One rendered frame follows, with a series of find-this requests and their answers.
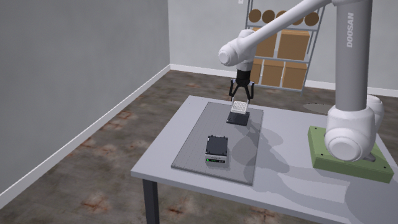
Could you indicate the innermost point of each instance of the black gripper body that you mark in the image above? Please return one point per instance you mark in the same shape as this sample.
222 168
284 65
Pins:
243 76

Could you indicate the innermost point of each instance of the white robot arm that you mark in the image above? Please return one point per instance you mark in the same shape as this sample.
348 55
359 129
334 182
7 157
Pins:
351 124

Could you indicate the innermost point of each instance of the dark grey rectangular frame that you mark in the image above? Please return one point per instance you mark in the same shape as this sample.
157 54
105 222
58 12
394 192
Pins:
238 118

